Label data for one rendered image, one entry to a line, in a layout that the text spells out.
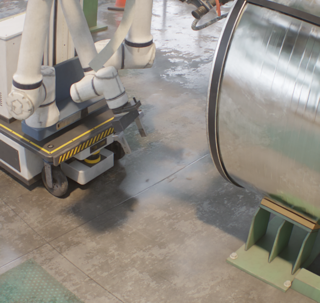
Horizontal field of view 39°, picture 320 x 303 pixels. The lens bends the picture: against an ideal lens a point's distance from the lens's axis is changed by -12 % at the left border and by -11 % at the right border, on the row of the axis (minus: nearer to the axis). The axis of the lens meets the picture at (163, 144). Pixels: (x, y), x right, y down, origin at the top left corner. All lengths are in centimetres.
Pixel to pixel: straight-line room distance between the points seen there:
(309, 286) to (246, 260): 37
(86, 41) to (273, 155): 93
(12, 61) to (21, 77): 46
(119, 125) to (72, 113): 52
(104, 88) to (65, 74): 63
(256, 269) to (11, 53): 164
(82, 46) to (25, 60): 27
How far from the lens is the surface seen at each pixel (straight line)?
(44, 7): 195
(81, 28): 207
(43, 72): 224
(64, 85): 258
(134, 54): 256
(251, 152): 177
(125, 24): 159
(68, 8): 205
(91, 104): 254
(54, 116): 234
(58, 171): 246
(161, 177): 271
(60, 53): 261
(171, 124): 324
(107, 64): 257
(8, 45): 247
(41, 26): 198
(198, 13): 187
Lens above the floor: 151
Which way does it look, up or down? 30 degrees down
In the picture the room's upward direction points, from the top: 3 degrees clockwise
